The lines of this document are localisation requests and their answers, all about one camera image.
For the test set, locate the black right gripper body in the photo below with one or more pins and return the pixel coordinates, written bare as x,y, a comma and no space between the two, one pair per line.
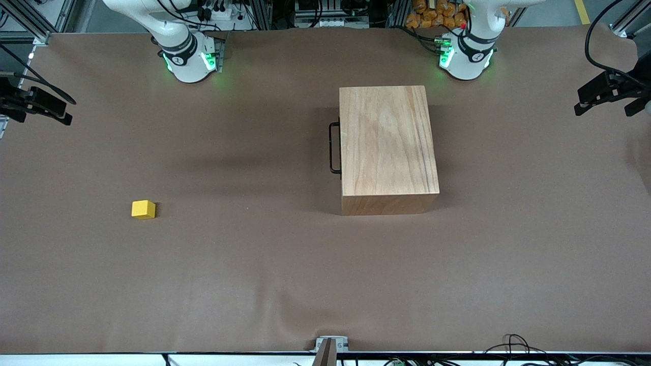
19,100

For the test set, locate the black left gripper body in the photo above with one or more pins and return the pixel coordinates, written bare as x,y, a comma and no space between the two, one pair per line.
617,87

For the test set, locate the yellow cube block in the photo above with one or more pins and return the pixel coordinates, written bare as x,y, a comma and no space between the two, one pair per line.
142,209

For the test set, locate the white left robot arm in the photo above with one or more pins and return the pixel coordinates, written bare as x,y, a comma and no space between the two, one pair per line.
465,63

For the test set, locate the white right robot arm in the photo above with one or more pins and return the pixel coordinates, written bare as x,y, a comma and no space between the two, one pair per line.
188,61

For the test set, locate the wooden drawer cabinet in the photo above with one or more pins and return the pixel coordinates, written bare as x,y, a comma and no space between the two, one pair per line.
386,142

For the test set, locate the white power strip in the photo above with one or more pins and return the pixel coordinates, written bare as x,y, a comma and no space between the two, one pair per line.
218,12

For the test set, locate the brown table mat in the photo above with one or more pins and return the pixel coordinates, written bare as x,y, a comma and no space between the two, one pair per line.
254,264

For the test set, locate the grey background equipment rack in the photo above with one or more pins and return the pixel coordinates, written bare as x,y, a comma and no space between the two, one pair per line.
330,15

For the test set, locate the aluminium frame beam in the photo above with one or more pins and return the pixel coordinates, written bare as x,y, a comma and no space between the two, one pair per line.
41,37
623,28

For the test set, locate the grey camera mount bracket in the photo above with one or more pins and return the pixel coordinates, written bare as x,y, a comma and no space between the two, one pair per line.
331,345

